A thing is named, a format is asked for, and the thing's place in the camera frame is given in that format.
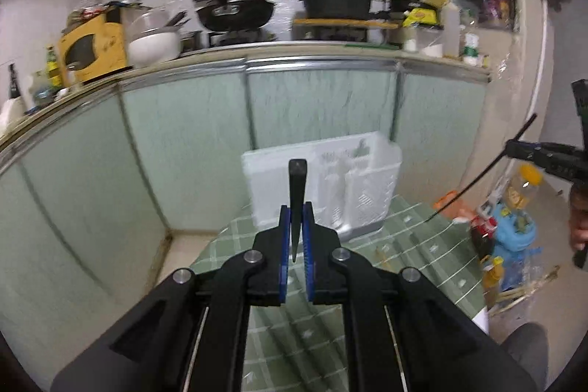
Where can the black frying pan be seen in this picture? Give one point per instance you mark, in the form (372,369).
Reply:
(236,15)

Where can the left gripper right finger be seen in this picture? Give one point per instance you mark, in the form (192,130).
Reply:
(324,284)

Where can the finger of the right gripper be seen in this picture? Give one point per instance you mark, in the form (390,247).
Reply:
(523,150)

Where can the black cooking pot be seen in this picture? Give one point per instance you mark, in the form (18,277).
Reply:
(338,9)

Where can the yellow appliance on counter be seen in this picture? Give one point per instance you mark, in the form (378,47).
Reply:
(97,48)

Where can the white utensil holder rack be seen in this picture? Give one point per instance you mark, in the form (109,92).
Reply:
(351,181)

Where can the green checkered tablecloth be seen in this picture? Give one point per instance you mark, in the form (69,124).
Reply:
(405,321)

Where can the green label bottle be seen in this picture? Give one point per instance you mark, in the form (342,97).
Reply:
(470,48)

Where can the wooden cutting board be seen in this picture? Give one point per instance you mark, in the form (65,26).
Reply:
(363,24)

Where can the white squeeze bottle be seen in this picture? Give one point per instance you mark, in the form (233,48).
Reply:
(450,21)

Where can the yellow lid plastic jar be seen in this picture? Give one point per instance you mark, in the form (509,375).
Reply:
(522,187)

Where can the white bowl on counter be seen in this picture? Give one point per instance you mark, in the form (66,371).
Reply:
(154,48)

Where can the orange plastic bag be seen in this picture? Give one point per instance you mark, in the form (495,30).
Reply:
(457,209)

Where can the person right hand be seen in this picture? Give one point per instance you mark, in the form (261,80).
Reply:
(578,206)

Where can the blue plastic toy container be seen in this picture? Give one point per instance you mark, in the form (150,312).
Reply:
(514,234)

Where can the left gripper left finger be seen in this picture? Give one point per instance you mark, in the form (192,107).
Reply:
(269,282)

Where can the green glass bottle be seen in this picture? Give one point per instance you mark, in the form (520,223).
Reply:
(53,68)

